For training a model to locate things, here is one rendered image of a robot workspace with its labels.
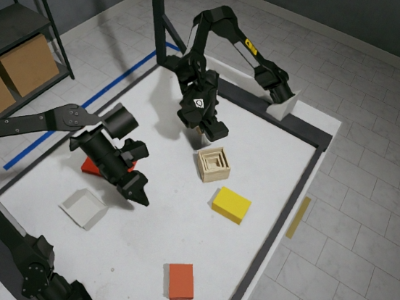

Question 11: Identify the orange cube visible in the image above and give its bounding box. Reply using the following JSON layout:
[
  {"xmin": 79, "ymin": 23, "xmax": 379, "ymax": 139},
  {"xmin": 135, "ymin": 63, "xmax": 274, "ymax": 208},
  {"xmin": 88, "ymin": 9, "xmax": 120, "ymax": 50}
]
[{"xmin": 169, "ymin": 264, "xmax": 193, "ymax": 300}]

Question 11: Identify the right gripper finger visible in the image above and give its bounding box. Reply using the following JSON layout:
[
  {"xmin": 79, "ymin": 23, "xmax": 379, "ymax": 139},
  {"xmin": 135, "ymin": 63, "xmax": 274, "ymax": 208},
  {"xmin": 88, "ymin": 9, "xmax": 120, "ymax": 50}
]
[
  {"xmin": 107, "ymin": 179, "xmax": 122, "ymax": 187},
  {"xmin": 128, "ymin": 187, "xmax": 150, "ymax": 207}
]

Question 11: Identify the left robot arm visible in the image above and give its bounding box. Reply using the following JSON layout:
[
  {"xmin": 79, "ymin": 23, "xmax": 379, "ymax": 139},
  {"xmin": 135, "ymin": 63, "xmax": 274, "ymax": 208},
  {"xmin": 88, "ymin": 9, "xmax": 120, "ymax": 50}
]
[{"xmin": 175, "ymin": 5, "xmax": 295, "ymax": 129}]

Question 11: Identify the yellow rectangular block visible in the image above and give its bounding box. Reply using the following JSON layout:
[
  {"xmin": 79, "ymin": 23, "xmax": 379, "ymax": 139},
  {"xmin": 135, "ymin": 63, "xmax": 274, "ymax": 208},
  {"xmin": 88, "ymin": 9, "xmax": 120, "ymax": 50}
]
[{"xmin": 211, "ymin": 186, "xmax": 251, "ymax": 225}]

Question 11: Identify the red flat rectangular block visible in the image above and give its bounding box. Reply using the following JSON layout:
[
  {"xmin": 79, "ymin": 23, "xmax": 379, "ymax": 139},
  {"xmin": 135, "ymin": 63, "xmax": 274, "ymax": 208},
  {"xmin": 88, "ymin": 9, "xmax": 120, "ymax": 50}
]
[{"xmin": 81, "ymin": 157, "xmax": 135, "ymax": 177}]

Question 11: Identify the white open tray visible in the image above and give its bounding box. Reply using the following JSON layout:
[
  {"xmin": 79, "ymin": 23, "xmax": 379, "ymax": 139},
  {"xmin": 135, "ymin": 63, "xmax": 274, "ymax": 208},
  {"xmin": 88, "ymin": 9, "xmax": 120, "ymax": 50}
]
[{"xmin": 59, "ymin": 187, "xmax": 109, "ymax": 231}]

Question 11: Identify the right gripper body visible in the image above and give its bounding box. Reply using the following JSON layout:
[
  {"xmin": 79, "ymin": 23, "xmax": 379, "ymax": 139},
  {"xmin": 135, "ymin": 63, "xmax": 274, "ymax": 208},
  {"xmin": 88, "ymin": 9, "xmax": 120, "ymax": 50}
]
[{"xmin": 94, "ymin": 145, "xmax": 149, "ymax": 200}]

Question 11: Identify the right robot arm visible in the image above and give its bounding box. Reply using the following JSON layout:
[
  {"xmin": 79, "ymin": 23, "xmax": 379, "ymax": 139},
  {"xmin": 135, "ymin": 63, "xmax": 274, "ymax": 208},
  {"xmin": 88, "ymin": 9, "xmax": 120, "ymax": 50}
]
[{"xmin": 0, "ymin": 102, "xmax": 149, "ymax": 300}]

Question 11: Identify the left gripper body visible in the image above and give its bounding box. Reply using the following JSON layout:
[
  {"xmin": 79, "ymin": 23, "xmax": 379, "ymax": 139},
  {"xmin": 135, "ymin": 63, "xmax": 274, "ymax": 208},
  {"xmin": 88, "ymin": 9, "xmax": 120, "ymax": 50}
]
[{"xmin": 202, "ymin": 99, "xmax": 229, "ymax": 142}]

